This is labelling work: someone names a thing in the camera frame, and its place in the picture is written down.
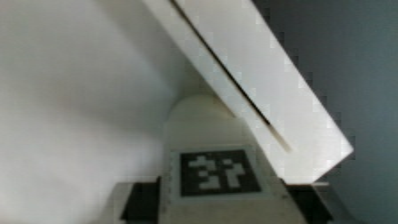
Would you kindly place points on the white square tabletop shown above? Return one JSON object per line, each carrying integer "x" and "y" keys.
{"x": 94, "y": 75}

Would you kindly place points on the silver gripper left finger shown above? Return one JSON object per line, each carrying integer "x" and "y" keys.
{"x": 133, "y": 202}

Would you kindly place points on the white U-shaped obstacle fence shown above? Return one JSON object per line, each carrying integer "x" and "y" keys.
{"x": 236, "y": 34}

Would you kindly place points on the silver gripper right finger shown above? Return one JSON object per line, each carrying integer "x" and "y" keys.
{"x": 318, "y": 203}

